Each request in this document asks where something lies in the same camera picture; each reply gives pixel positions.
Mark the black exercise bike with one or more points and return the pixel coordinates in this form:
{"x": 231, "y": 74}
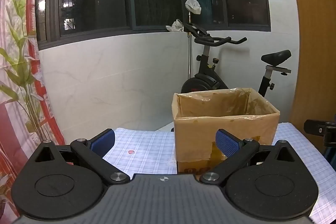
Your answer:
{"x": 204, "y": 79}

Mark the brown cardboard box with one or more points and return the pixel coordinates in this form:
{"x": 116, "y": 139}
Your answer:
{"x": 191, "y": 169}

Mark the checked tablecloth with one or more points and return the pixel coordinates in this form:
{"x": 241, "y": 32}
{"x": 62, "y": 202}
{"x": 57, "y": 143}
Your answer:
{"x": 147, "y": 145}

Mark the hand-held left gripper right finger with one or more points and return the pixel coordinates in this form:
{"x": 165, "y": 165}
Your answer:
{"x": 227, "y": 144}

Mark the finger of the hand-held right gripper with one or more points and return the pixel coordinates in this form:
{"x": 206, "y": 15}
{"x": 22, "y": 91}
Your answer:
{"x": 319, "y": 129}

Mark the floral printed curtain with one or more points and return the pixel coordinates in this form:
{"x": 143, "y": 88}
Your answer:
{"x": 15, "y": 56}

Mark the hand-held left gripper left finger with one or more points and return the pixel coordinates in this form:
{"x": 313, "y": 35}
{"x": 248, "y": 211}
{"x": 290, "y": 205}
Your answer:
{"x": 105, "y": 141}

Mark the wooden door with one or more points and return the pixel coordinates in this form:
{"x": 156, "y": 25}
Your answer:
{"x": 315, "y": 56}

